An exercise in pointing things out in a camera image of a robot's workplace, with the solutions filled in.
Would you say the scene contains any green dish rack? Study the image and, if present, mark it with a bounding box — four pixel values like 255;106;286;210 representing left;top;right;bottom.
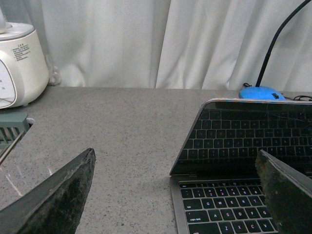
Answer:
0;113;35;165

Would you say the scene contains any blue desk lamp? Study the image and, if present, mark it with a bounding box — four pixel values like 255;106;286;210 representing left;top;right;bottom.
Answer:
239;0;311;101

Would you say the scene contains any white curtain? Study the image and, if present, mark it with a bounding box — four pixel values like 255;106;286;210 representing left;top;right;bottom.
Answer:
0;0;300;90

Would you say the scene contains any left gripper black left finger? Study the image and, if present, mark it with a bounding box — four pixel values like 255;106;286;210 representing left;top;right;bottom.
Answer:
0;148;96;234

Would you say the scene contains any white rice cooker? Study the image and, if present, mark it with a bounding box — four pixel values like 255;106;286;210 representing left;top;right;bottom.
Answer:
0;12;49;109

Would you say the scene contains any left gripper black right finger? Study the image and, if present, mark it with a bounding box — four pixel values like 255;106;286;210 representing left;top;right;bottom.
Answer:
255;150;312;234

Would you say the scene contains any grey laptop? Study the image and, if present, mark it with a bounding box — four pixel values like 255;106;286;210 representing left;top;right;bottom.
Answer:
170;98;312;234

